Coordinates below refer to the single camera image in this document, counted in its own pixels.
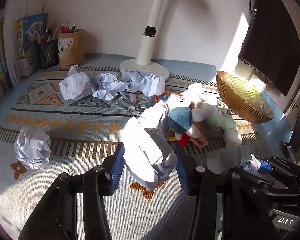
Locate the paper with red writing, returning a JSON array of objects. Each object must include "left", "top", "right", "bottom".
[{"left": 59, "top": 64, "right": 92, "bottom": 101}]

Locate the black mesh pen holder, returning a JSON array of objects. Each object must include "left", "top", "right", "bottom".
[{"left": 39, "top": 39, "right": 60, "bottom": 68}]

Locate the black monitor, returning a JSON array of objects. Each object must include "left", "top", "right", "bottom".
[{"left": 237, "top": 0, "right": 300, "bottom": 98}]

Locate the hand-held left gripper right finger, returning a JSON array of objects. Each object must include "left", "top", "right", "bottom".
[{"left": 172, "top": 143, "right": 273, "bottom": 240}]

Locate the row of upright books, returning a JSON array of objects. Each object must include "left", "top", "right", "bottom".
[{"left": 0, "top": 0, "right": 48, "bottom": 88}]

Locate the white desk lamp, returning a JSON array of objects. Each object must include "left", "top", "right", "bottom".
[{"left": 119, "top": 0, "right": 170, "bottom": 82}]

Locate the large white paper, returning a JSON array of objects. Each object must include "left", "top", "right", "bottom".
[{"left": 121, "top": 104, "right": 179, "bottom": 190}]

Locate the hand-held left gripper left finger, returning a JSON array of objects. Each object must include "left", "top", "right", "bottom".
[{"left": 19, "top": 144, "right": 126, "bottom": 240}]

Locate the dango plush with faces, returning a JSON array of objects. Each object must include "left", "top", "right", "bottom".
[{"left": 166, "top": 92, "right": 214, "bottom": 122}]

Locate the bunch of red pens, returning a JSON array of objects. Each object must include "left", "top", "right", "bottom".
[{"left": 61, "top": 23, "right": 77, "bottom": 33}]

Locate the red printed packet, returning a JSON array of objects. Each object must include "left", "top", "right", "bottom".
[{"left": 155, "top": 92, "right": 180, "bottom": 103}]

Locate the kraft paper pen holder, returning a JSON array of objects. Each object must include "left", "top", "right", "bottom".
[{"left": 58, "top": 29, "right": 86, "bottom": 68}]

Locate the grey-white paper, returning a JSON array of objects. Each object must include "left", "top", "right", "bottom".
[{"left": 206, "top": 145, "right": 262, "bottom": 175}]

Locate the patterned woven table mat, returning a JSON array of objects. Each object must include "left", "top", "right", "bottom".
[{"left": 0, "top": 52, "right": 298, "bottom": 240}]

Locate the white paper ball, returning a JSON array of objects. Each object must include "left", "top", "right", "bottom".
[
  {"left": 91, "top": 72, "right": 129, "bottom": 101},
  {"left": 14, "top": 127, "right": 52, "bottom": 170},
  {"left": 139, "top": 73, "right": 166, "bottom": 97},
  {"left": 121, "top": 70, "right": 144, "bottom": 94}
]

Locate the black cable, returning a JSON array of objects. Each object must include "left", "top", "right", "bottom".
[{"left": 249, "top": 0, "right": 257, "bottom": 20}]

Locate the printed blue-grey wrapper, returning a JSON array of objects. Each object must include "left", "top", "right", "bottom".
[{"left": 116, "top": 94, "right": 153, "bottom": 117}]

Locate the brown wicker basket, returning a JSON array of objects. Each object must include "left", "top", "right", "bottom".
[{"left": 216, "top": 71, "right": 275, "bottom": 124}]

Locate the blue and white plush toy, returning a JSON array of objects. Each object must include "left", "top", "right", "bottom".
[{"left": 168, "top": 107, "right": 208, "bottom": 140}]

